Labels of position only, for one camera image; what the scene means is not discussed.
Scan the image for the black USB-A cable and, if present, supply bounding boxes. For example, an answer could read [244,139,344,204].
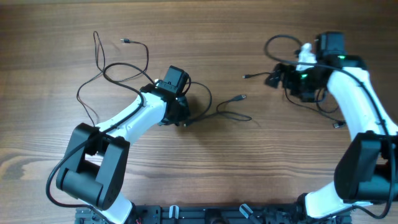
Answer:
[242,71,346,129]

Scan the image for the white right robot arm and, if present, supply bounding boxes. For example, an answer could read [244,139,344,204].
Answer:
[265,54,397,223]

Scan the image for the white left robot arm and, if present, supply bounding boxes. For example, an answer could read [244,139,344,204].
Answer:
[51,84,190,223]

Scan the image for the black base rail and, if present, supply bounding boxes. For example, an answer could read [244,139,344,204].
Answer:
[74,203,352,224]

